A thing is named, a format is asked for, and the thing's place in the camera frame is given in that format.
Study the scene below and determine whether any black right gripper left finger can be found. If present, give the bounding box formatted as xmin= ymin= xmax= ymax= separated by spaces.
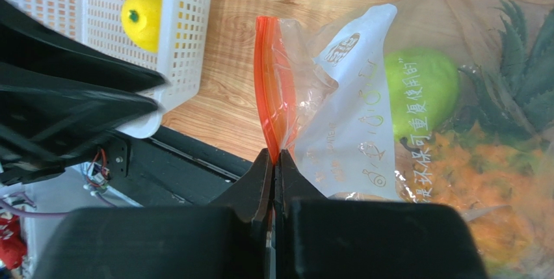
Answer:
xmin=34 ymin=149 xmax=272 ymax=278

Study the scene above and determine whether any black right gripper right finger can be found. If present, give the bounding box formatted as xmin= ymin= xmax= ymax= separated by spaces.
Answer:
xmin=274 ymin=151 xmax=487 ymax=278

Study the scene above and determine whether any green fake apple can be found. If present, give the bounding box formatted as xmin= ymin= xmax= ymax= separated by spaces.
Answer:
xmin=384 ymin=47 xmax=460 ymax=142

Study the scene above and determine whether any orange fake pineapple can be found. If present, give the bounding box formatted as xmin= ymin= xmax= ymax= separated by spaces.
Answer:
xmin=395 ymin=0 xmax=553 ymax=278

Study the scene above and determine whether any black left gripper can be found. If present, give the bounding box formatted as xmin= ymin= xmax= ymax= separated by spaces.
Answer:
xmin=1 ymin=0 xmax=166 ymax=186

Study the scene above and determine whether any yellow fake orange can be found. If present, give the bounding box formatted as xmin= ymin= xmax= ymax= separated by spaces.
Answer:
xmin=120 ymin=0 xmax=163 ymax=53

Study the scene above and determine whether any clear zip top bag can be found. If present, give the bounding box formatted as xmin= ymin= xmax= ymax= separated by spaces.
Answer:
xmin=253 ymin=0 xmax=554 ymax=279

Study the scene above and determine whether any white perforated plastic basket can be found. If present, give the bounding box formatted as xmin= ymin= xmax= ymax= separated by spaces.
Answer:
xmin=8 ymin=0 xmax=211 ymax=139

